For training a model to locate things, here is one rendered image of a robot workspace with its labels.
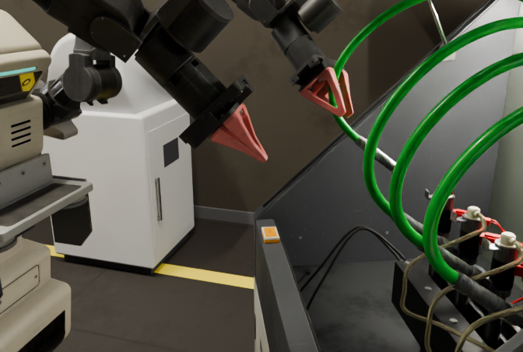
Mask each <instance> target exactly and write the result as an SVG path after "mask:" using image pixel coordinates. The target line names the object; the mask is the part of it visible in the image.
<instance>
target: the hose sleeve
mask: <svg viewBox="0 0 523 352"><path fill-rule="evenodd" d="M366 143H367V139H365V138H364V137H362V136H360V137H359V138H358V140H357V141H355V144H356V145H357V146H358V147H359V148H361V149H362V150H363V151H364V150H365V146H366ZM374 159H375V160H376V161H378V162H379V163H380V164H381V165H383V166H384V167H386V168H387V169H389V171H393V170H394V167H395V164H396V162H395V161H394V160H393V159H392V158H390V157H389V156H388V155H386V154H385V153H383V152H382V151H381V150H379V149H378V148H376V151H375V156H374Z"/></svg>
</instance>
